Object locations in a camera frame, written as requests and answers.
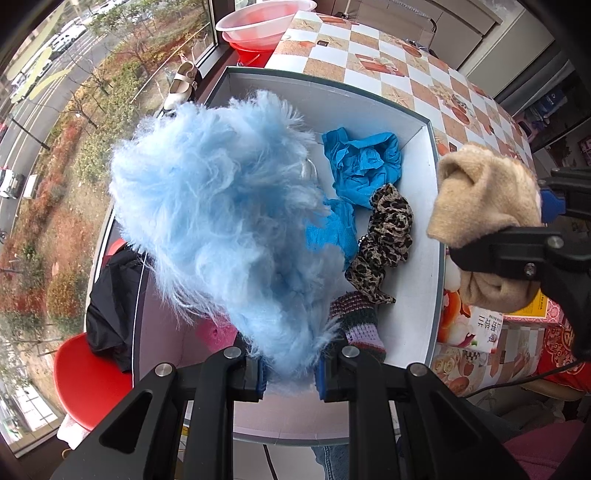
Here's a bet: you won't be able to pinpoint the checkered printed tablecloth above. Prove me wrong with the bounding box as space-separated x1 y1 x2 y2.
265 9 575 398

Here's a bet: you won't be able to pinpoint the pink plastic basin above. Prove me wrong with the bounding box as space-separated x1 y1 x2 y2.
215 0 318 44

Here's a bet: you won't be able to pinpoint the white grey cardboard box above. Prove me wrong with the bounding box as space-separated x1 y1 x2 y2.
131 67 448 446

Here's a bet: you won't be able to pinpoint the red gold patterned cushion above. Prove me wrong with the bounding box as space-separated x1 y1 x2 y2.
538 323 591 393

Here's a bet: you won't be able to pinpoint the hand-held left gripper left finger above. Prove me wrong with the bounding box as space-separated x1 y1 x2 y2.
51 346 269 480

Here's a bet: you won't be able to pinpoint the red plastic basin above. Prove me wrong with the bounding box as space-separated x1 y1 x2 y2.
228 39 278 68

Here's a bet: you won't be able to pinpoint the parked white car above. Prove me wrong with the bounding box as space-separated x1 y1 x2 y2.
0 169 25 199

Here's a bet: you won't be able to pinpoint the beige sock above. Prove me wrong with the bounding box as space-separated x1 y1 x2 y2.
427 143 548 315

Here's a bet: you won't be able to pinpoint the leopard print scrunchie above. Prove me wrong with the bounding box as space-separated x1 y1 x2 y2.
345 183 415 304

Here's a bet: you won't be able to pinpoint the white cabinet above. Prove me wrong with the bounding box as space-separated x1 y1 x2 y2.
457 0 555 84

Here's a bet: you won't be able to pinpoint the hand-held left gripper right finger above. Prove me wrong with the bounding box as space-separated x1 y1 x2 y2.
315 344 529 480

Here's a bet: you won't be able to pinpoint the dark striped knit sock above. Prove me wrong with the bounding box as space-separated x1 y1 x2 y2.
329 291 387 367

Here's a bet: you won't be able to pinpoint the blue shoe cover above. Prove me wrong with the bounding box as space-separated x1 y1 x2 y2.
305 196 358 271
322 128 402 206

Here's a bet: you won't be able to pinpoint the orange white tissue pack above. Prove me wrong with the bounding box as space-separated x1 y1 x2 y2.
436 288 504 354

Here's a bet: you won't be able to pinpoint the beige strap shoe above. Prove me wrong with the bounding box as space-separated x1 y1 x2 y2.
163 61 200 112

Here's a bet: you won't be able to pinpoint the pink patterned carton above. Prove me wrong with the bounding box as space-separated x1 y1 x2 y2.
501 293 575 326

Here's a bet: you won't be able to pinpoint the person's jeans legs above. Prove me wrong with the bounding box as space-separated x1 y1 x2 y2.
311 445 352 480

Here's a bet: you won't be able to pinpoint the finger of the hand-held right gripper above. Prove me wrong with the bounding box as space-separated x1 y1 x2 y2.
449 225 591 361
538 167 591 224

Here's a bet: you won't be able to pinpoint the blue printed box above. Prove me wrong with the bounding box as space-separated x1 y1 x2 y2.
529 90 568 121

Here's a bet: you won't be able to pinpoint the thin black cable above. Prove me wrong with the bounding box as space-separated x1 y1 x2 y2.
462 360 585 398

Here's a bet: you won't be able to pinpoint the person's maroon sweater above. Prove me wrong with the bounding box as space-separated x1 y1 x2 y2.
503 420 587 480

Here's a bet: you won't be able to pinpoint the red plastic chair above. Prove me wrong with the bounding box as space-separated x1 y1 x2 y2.
53 237 139 432

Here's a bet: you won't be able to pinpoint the fluffy light blue slipper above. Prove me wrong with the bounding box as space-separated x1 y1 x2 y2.
108 90 356 393

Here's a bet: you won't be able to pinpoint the black jacket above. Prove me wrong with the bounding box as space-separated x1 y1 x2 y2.
85 244 148 374

